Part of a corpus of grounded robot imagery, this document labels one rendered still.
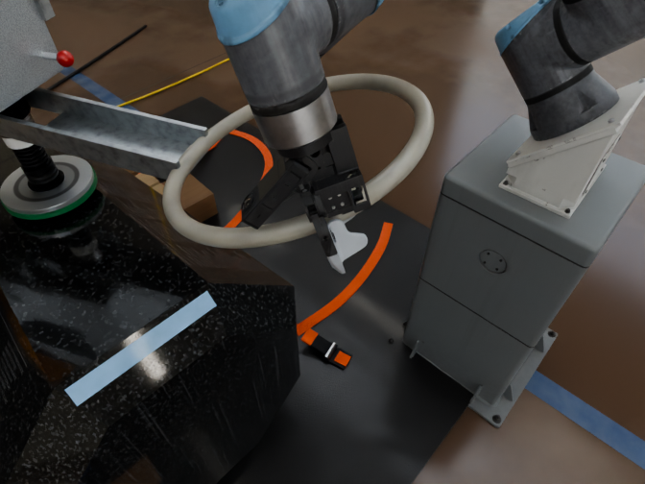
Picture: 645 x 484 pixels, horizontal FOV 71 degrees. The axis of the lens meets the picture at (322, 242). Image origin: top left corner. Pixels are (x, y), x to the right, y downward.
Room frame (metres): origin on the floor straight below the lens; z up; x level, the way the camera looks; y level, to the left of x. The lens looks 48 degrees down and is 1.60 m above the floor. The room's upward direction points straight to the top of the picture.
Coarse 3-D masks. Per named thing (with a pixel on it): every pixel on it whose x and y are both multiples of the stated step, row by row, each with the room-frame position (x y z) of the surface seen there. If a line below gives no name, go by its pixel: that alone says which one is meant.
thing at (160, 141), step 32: (32, 96) 0.91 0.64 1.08; (64, 96) 0.88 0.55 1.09; (0, 128) 0.80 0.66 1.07; (32, 128) 0.77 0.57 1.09; (64, 128) 0.83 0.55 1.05; (96, 128) 0.83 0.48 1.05; (128, 128) 0.83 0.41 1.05; (160, 128) 0.81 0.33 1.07; (192, 128) 0.78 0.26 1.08; (96, 160) 0.73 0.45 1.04; (128, 160) 0.70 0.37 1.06; (160, 160) 0.68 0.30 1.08
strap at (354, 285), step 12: (240, 132) 2.34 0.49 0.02; (216, 144) 2.21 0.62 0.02; (264, 156) 2.10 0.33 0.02; (240, 216) 1.61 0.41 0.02; (384, 228) 1.53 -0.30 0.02; (384, 240) 1.45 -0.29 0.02; (372, 252) 1.38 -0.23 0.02; (372, 264) 1.30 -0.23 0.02; (360, 276) 1.24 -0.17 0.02; (348, 288) 1.17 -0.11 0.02; (336, 300) 1.11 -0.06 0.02; (324, 312) 1.05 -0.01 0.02; (300, 324) 0.99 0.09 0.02; (312, 324) 0.99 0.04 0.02
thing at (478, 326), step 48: (480, 144) 1.05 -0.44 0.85; (480, 192) 0.85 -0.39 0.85; (624, 192) 0.85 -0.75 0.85; (432, 240) 0.91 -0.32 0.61; (480, 240) 0.82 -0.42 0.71; (528, 240) 0.75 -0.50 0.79; (576, 240) 0.69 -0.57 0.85; (432, 288) 0.88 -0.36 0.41; (480, 288) 0.79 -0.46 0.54; (528, 288) 0.71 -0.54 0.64; (432, 336) 0.85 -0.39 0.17; (480, 336) 0.75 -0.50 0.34; (528, 336) 0.67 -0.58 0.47; (480, 384) 0.70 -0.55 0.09
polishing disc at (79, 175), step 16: (64, 160) 0.95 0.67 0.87; (80, 160) 0.95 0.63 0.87; (16, 176) 0.89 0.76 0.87; (80, 176) 0.89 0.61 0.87; (0, 192) 0.83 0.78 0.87; (16, 192) 0.83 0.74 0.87; (32, 192) 0.83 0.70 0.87; (48, 192) 0.83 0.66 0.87; (64, 192) 0.83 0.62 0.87; (80, 192) 0.83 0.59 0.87; (16, 208) 0.77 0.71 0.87; (32, 208) 0.77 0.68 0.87; (48, 208) 0.77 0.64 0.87
